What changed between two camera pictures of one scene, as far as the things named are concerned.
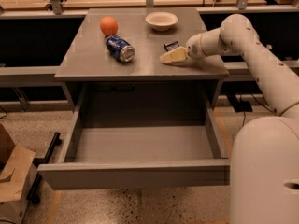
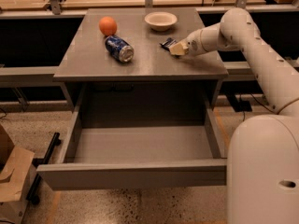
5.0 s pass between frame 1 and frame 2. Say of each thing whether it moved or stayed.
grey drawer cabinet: stayed
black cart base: stayed
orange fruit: stayed
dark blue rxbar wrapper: moved
